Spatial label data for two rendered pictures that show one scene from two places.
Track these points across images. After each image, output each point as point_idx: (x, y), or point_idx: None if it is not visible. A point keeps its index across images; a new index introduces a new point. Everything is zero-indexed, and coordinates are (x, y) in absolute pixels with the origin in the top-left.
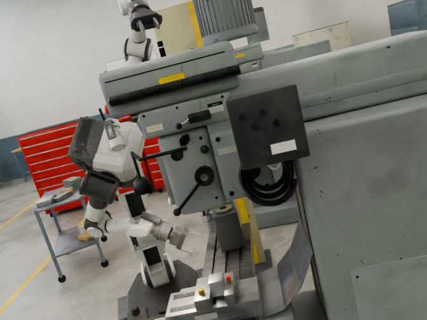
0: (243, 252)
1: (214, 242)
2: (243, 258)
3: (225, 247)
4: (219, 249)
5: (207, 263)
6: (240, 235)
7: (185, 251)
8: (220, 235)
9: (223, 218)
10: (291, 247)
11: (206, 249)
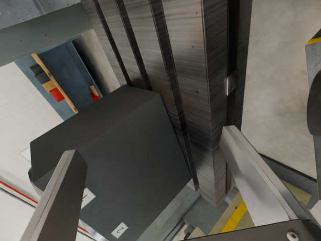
0: (114, 56)
1: (195, 158)
2: (97, 17)
3: (142, 95)
4: (171, 111)
5: (188, 36)
6: (100, 100)
7: (269, 167)
8: (107, 124)
9: (43, 152)
10: (35, 7)
11: (210, 142)
